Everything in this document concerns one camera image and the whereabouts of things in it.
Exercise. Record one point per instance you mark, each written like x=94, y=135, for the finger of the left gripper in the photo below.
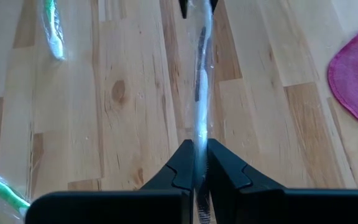
x=184, y=6
x=213, y=4

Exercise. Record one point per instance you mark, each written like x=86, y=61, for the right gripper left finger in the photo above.
x=179, y=177

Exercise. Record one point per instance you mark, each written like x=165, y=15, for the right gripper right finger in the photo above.
x=235, y=189

